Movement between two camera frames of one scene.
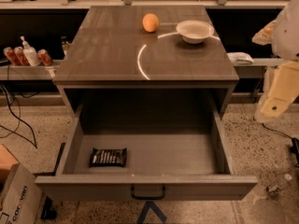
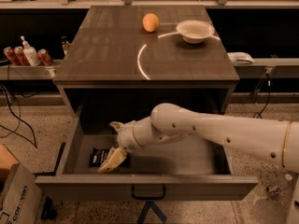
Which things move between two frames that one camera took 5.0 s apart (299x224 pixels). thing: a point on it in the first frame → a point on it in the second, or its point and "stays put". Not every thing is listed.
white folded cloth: (240, 58) stays put
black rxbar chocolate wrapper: (108, 157) stays put
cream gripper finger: (264, 36) → (117, 125)
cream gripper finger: (259, 115) → (114, 159)
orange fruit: (150, 22) stays put
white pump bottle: (31, 53) stays put
